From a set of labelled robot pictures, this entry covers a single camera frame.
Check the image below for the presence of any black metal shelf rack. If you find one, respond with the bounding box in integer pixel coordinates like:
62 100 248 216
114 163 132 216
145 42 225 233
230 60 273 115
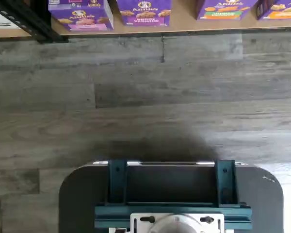
0 0 69 44

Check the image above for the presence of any dark grey robot base plate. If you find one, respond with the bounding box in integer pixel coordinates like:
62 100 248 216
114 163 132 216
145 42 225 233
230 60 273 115
59 160 284 233

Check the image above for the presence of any purple Annie's box orange patch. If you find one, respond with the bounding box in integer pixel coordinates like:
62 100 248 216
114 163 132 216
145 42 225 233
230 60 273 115
256 0 291 21

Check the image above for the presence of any teal metal mounting frame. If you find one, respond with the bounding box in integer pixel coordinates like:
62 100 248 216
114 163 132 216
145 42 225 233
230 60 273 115
94 159 253 231

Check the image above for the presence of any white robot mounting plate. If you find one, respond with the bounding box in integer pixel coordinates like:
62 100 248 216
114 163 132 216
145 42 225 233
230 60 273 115
130 213 225 233

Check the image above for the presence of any purple Annie's hidden veggies box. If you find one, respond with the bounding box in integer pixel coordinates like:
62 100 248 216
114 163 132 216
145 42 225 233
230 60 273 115
195 0 258 21

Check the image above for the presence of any white carton box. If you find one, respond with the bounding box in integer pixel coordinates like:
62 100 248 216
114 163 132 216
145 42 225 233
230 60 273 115
0 7 22 30

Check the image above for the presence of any purple Annie's bunny grahams box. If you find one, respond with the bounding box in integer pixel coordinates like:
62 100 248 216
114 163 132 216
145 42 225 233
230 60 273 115
116 0 172 27

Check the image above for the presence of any purple Annie's box pink patch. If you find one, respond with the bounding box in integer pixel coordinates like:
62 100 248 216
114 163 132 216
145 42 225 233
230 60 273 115
48 9 114 32
48 0 109 12

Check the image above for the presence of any tan wooden shelf board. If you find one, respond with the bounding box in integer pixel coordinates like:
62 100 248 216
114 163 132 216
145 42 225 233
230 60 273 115
50 0 291 37
0 28 32 39

